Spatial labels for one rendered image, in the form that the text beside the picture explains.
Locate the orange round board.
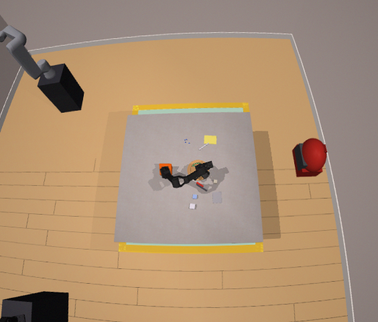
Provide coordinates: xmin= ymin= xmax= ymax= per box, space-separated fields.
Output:
xmin=187 ymin=160 xmax=205 ymax=180

